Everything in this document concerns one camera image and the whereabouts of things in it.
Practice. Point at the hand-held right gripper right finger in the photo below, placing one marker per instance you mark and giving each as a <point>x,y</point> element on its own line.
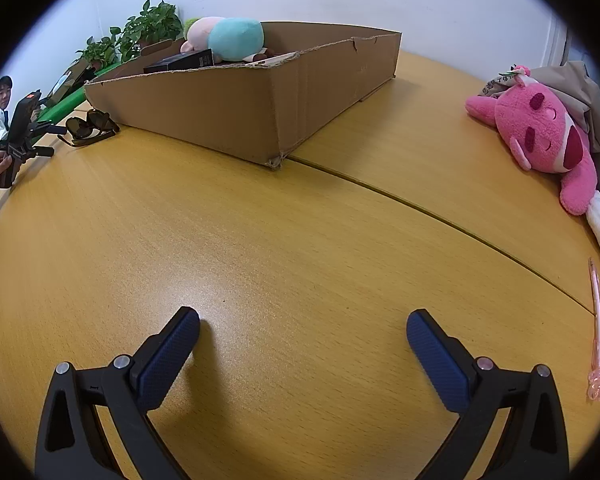
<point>437,357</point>

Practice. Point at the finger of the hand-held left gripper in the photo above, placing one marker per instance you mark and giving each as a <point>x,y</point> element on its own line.
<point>42,151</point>
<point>52,129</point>

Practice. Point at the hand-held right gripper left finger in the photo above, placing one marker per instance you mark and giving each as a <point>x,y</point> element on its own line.
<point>165,360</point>

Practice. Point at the black sunglasses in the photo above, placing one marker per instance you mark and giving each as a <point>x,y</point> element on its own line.
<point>82,127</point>

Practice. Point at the brown cardboard box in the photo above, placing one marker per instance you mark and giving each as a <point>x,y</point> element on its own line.
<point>230,110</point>

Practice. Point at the green board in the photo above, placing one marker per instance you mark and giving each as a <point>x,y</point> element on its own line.
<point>75,102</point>

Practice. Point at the small green potted plant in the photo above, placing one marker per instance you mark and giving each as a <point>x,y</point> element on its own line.
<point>100,50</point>

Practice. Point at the black box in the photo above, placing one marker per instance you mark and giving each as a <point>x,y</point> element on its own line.
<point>180,62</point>

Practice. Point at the large green potted plant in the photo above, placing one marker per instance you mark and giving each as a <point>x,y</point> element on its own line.
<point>152,22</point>

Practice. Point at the pink pen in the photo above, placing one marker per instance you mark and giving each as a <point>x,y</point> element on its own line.
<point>596,320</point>

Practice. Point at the pink and teal plush toy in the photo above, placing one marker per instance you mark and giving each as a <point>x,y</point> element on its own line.
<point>235,35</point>

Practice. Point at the beige printed pouch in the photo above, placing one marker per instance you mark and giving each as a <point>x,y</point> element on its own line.
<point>497,86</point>

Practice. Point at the beige cloth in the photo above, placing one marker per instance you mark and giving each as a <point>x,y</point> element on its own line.
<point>587,90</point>

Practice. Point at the white door frame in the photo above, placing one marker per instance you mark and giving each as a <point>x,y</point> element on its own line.
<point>562,42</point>

